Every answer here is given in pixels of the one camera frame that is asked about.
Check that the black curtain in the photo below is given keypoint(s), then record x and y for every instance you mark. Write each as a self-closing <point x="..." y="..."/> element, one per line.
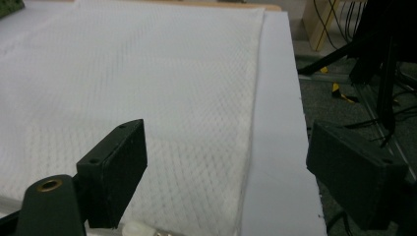
<point x="387" y="19"/>

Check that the green woven basket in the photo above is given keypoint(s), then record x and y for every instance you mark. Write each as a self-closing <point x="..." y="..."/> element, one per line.
<point x="10" y="6"/>

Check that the white foam board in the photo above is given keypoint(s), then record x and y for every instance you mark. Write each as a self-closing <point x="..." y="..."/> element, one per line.
<point x="282" y="131"/>

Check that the black metal stand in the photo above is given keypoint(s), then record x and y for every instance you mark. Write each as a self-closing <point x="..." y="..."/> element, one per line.
<point x="387" y="91"/>

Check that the yellow black tool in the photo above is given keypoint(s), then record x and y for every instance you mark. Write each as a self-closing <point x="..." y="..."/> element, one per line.
<point x="339" y="93"/>

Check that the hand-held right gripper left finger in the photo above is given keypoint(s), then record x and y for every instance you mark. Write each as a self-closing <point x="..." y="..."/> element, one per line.
<point x="111" y="170"/>

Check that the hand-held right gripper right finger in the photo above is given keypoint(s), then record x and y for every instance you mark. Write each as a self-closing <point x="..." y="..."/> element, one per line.
<point x="354" y="177"/>

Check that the light wooden desk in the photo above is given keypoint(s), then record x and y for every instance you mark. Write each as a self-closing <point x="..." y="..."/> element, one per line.
<point x="319" y="23"/>

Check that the white mesh laundry bag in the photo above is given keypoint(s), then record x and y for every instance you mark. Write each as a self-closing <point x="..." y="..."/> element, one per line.
<point x="147" y="65"/>

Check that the metal floor rail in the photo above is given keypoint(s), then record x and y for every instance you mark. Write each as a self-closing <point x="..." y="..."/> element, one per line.
<point x="373" y="111"/>

